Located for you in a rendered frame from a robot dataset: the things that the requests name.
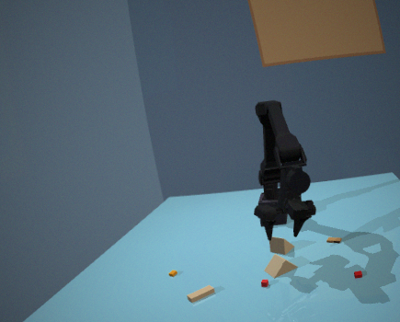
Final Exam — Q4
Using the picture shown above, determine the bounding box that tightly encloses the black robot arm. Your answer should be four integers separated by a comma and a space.
256, 100, 314, 220

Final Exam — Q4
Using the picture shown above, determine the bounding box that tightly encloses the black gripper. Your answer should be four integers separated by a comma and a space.
254, 186, 316, 241

